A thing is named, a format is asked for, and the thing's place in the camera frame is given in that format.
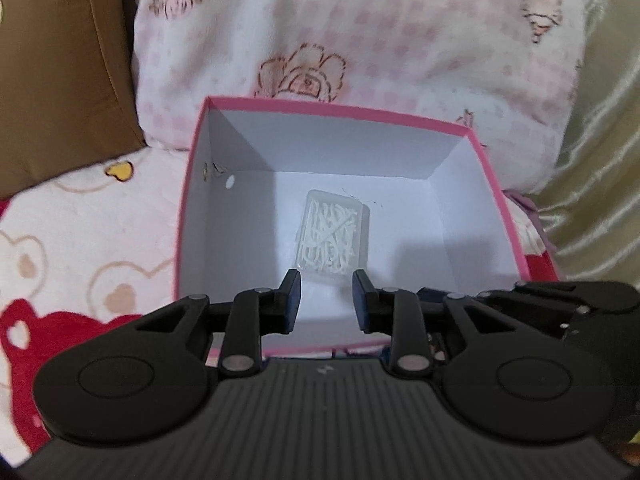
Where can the pale green curtain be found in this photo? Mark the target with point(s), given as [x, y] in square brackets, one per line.
[605, 160]

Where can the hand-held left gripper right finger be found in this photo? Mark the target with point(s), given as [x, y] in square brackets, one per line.
[359, 300]

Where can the pink cardboard box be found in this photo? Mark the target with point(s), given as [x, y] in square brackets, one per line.
[430, 230]

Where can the clear plastic floss pick box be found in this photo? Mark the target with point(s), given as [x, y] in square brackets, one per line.
[330, 230]

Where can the pink checked bear print pillow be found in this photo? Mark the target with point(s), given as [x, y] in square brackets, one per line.
[375, 35]

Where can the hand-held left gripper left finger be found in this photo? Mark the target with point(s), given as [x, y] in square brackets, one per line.
[295, 300]

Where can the red bear print blanket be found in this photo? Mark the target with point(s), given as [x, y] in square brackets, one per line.
[75, 240]

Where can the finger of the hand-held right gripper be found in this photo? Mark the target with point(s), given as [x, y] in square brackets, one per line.
[530, 305]

